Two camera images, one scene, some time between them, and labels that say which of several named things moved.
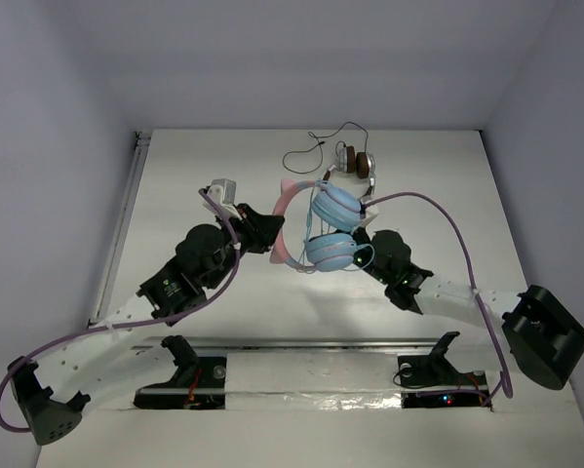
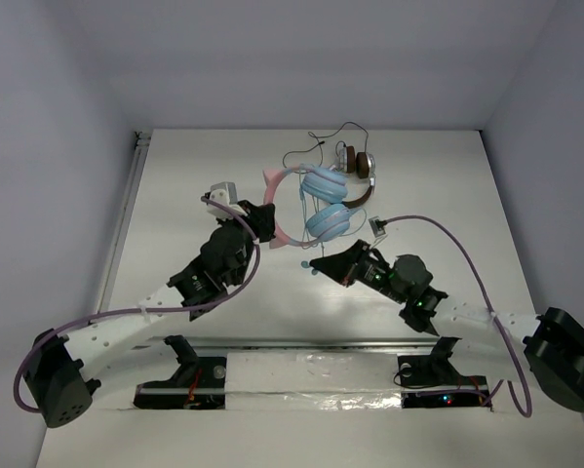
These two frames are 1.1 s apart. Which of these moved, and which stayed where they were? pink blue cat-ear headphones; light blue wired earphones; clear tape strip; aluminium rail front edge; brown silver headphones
Moved: pink blue cat-ear headphones; light blue wired earphones
Stayed: aluminium rail front edge; brown silver headphones; clear tape strip
